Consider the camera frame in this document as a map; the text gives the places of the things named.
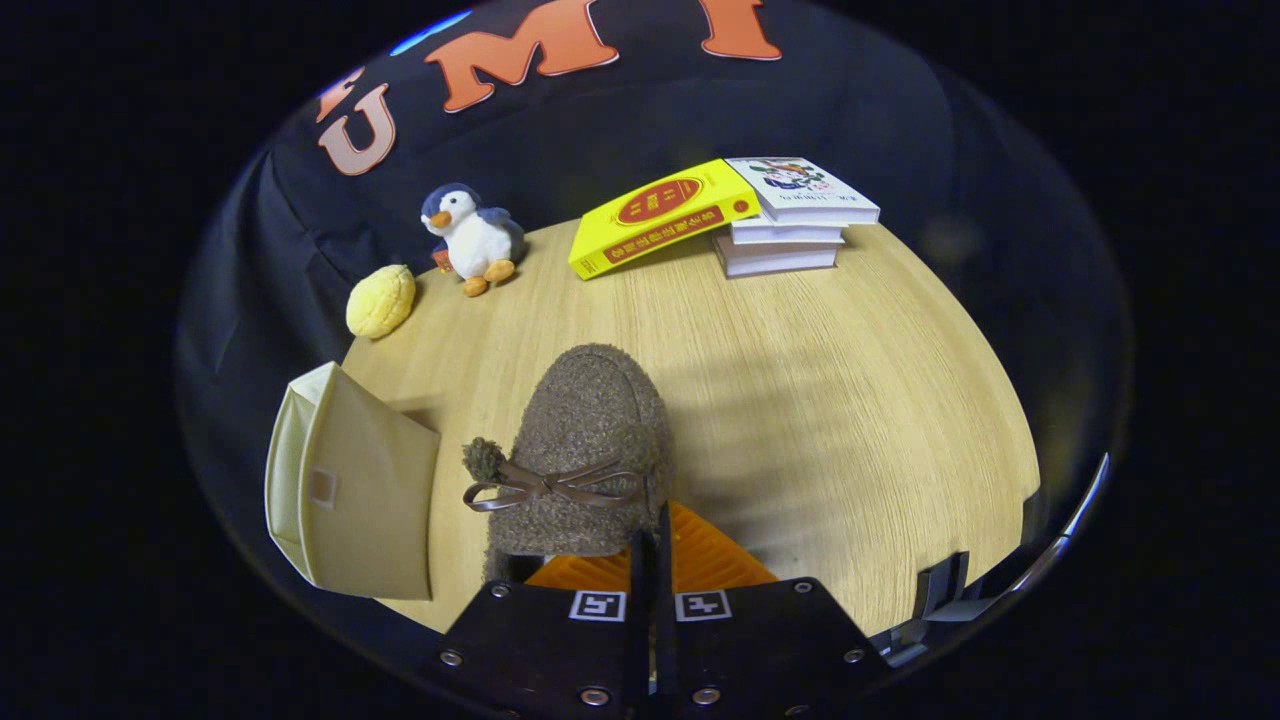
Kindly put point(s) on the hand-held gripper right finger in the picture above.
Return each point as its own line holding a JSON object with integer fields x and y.
{"x": 760, "y": 650}

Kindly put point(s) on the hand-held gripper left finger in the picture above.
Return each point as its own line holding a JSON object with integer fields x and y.
{"x": 560, "y": 650}

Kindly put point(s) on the cream fabric storage box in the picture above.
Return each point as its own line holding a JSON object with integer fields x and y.
{"x": 370, "y": 500}

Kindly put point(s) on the brown fuzzy slipper shoe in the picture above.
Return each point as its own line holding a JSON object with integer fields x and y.
{"x": 590, "y": 400}

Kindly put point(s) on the dark square object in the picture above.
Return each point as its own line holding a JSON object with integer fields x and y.
{"x": 942, "y": 582}

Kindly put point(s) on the yellow round plush bun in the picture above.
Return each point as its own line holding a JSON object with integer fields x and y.
{"x": 380, "y": 302}

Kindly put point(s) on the brown cover book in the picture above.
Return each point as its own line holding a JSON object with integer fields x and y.
{"x": 780, "y": 258}

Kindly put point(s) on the plush penguin toy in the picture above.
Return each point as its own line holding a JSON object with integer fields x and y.
{"x": 478, "y": 245}

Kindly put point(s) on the plain white book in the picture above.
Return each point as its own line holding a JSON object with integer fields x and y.
{"x": 790, "y": 233}

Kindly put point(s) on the yellow book with red circle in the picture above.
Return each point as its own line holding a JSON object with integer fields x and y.
{"x": 650, "y": 215}

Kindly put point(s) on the white illustrated book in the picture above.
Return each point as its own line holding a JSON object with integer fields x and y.
{"x": 810, "y": 185}

